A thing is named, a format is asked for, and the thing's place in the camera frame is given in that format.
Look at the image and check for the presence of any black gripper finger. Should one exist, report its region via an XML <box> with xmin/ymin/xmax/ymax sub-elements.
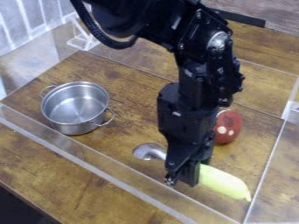
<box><xmin>200</xmin><ymin>130</ymin><xmax>214</xmax><ymax>165</ymax></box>
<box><xmin>173</xmin><ymin>162</ymin><xmax>200</xmax><ymax>187</ymax></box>

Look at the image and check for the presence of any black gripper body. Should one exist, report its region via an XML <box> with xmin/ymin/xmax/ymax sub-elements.
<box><xmin>156</xmin><ymin>83</ymin><xmax>218</xmax><ymax>183</ymax></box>

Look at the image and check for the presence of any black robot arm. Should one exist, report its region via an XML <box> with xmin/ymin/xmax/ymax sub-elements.
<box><xmin>69</xmin><ymin>0</ymin><xmax>244</xmax><ymax>186</ymax></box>

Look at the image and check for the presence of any red toy mushroom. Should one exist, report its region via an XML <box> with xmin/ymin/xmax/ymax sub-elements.
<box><xmin>213</xmin><ymin>109</ymin><xmax>242</xmax><ymax>144</ymax></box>

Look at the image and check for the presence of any small steel pot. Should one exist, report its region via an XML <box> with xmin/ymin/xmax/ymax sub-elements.
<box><xmin>39</xmin><ymin>81</ymin><xmax>114</xmax><ymax>136</ymax></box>

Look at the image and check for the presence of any black strip on table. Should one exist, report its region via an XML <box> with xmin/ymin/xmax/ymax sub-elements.
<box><xmin>216</xmin><ymin>10</ymin><xmax>265</xmax><ymax>28</ymax></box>

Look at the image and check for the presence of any clear acrylic triangle stand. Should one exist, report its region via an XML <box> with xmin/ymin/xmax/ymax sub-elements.
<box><xmin>66</xmin><ymin>17</ymin><xmax>100</xmax><ymax>51</ymax></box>

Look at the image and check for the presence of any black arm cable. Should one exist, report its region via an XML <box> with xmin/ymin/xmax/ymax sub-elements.
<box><xmin>69</xmin><ymin>0</ymin><xmax>140</xmax><ymax>50</ymax></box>

